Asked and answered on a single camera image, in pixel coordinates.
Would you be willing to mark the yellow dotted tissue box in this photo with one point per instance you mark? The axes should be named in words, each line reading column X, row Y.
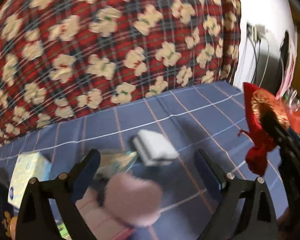
column 28, row 165

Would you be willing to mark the wall power socket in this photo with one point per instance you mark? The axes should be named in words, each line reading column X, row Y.
column 250, row 31

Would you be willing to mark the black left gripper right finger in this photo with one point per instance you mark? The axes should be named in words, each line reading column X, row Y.
column 245, row 209

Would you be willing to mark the red plaid teddy bear blanket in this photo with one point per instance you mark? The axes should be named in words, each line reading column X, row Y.
column 64, row 59

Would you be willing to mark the cotton swab plastic bag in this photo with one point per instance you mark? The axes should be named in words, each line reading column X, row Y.
column 113, row 162

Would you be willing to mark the red fabric pouch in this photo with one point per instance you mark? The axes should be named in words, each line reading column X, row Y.
column 259, row 102

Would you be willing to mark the pink mesh cloth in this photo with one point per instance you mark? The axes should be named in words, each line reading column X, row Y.
column 99, row 221

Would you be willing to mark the white foam block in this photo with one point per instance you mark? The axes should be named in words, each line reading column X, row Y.
column 154, row 149

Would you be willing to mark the gold pink tin lid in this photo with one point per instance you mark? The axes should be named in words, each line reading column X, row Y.
column 10, row 222

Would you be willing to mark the pink fluffy puff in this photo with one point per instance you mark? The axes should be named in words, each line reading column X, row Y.
column 132, row 200

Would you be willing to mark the white charger plug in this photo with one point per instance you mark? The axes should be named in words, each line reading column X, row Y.
column 261, row 31

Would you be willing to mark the pink patterned hanging cloth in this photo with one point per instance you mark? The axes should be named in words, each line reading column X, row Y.
column 288, row 56

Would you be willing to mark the blue checked bed sheet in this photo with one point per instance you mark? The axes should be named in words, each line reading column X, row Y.
column 206, row 117

